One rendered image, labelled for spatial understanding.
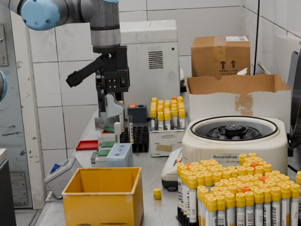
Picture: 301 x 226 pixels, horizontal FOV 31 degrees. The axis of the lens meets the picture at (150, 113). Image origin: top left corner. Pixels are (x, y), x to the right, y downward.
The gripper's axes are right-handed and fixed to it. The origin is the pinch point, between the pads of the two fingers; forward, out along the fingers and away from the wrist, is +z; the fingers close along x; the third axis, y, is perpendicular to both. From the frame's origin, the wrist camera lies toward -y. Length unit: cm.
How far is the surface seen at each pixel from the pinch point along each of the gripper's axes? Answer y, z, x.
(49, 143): -57, 58, 169
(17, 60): -68, 8, 163
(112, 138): 2.0, 4.0, -2.0
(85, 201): 1.9, 1.8, -46.5
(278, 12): 57, -20, 63
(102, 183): 3.4, 3.5, -33.9
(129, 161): 8.1, 3.1, -22.2
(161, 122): 14.9, 1.1, 1.2
